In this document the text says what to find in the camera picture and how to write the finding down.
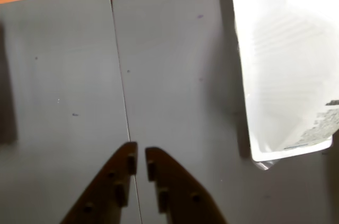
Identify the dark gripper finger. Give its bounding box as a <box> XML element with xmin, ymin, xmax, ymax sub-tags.
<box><xmin>145</xmin><ymin>147</ymin><xmax>228</xmax><ymax>224</ymax></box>
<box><xmin>60</xmin><ymin>141</ymin><xmax>138</xmax><ymax>224</ymax></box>

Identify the gray rubber mat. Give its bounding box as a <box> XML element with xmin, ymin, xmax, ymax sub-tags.
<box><xmin>0</xmin><ymin>0</ymin><xmax>142</xmax><ymax>224</ymax></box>
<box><xmin>111</xmin><ymin>0</ymin><xmax>339</xmax><ymax>224</ymax></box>

